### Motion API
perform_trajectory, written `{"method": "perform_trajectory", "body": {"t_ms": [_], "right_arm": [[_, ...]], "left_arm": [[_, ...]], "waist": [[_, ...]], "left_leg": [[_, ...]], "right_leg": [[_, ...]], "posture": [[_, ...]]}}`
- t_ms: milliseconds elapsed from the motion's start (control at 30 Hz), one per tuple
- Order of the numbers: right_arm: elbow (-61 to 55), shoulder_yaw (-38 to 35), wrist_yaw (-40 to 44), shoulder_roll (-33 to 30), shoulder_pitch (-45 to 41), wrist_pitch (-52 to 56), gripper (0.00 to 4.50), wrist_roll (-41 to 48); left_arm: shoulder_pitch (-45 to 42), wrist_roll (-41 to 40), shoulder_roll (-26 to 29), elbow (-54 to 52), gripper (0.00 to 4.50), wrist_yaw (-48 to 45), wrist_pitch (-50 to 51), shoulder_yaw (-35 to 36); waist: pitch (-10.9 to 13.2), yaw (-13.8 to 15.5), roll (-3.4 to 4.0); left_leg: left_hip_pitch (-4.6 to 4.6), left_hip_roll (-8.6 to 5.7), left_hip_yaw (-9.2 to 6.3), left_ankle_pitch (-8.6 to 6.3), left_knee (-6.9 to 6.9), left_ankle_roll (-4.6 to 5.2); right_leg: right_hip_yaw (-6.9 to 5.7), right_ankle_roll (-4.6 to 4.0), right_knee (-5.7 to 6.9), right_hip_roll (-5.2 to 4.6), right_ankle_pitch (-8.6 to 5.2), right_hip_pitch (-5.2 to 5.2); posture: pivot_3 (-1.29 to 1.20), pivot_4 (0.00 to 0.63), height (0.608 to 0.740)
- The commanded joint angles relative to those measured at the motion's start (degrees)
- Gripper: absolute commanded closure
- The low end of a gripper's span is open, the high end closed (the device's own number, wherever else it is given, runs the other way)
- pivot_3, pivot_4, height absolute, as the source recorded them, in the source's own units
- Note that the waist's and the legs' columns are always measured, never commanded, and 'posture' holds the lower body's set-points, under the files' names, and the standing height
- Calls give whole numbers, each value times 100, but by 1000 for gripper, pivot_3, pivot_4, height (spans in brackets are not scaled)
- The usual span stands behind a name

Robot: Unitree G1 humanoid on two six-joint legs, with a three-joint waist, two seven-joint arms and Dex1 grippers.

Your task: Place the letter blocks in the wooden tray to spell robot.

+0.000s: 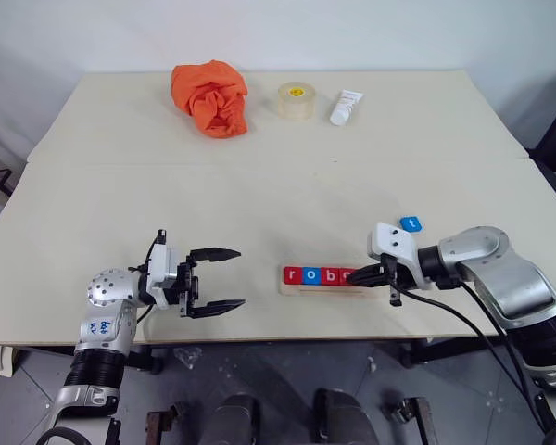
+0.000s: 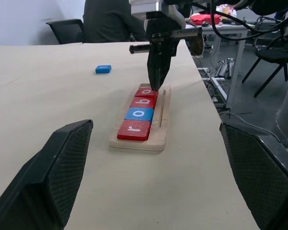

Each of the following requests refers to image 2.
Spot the red letter b block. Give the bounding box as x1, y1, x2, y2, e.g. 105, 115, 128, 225
129, 95, 158, 109

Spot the white and yellow packet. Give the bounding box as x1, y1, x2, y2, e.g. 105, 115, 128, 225
216, 4, 238, 17

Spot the black office chair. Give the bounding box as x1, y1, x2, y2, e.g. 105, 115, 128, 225
46, 18, 85, 45

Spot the black folding chair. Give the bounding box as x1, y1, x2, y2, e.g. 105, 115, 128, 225
241, 31, 288, 98

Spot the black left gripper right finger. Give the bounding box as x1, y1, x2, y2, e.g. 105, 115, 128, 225
219, 122, 288, 230

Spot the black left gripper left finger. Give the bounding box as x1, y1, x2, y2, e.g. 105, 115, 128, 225
0, 119, 94, 230

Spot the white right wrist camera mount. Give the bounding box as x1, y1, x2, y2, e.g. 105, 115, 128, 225
131, 0, 187, 27

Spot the wooden letter tray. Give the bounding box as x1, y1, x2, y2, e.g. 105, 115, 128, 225
108, 83, 171, 152

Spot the blue letter o block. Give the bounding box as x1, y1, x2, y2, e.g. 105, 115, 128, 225
124, 107, 155, 122

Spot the person in dark clothing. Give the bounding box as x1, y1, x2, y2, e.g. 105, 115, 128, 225
83, 0, 147, 44

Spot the red letter o block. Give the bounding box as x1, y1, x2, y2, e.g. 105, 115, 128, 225
134, 86, 159, 98

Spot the red bag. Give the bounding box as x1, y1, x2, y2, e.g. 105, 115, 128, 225
190, 13, 223, 26

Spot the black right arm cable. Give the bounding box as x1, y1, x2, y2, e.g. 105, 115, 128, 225
215, 11, 288, 33
207, 0, 288, 41

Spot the red letter r block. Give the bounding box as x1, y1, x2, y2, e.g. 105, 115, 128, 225
117, 119, 151, 141

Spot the grey metal device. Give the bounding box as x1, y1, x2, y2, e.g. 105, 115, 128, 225
216, 57, 236, 80

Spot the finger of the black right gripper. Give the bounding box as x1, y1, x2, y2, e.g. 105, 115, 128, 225
158, 39, 178, 90
146, 40, 162, 92

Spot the blue letter t block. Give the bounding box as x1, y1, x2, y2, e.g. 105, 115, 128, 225
95, 64, 112, 74

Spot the white metal desk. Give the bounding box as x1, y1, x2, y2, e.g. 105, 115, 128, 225
186, 23, 256, 109

